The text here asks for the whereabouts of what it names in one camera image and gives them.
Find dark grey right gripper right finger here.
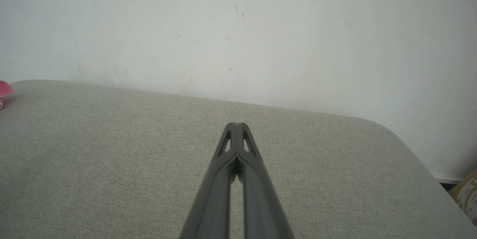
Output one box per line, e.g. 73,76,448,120
237,122,295,239

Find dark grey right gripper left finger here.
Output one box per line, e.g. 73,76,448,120
179,122,237,239

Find pink t-shirt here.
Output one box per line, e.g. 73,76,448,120
0,80,14,110

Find grey fabric sofa seat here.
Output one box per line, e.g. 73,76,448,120
0,79,477,239

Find yellow cardboard box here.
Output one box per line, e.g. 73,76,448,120
449,168,477,227

